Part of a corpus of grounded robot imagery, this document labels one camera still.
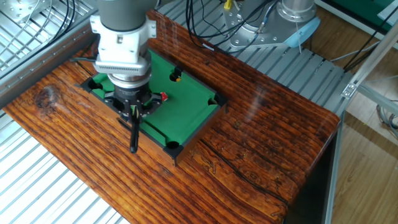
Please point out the metal plate with holes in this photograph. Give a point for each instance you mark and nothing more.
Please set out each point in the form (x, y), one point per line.
(18, 9)

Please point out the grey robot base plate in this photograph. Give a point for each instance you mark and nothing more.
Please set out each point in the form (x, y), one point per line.
(245, 34)

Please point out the red white pool ball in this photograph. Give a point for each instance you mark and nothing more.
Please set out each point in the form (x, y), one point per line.
(164, 96)

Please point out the green topped desk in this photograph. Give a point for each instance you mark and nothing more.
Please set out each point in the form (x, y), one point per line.
(367, 7)

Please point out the mini green pool table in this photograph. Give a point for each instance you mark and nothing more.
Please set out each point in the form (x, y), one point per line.
(180, 115)

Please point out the aluminium frame post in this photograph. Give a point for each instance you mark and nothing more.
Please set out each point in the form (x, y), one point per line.
(367, 68)

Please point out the yellow plug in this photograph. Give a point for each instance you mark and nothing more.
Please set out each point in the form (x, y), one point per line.
(228, 4)

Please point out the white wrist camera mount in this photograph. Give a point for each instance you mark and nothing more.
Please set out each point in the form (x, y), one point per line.
(121, 49)

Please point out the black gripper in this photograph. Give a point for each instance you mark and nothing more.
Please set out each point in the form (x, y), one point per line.
(130, 95)

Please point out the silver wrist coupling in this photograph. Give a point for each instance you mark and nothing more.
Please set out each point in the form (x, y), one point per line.
(129, 81)

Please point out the grey metal rail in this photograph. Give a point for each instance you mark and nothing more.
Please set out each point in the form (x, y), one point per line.
(37, 68)

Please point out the aluminium frame bar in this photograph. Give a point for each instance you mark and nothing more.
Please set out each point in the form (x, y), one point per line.
(379, 96)

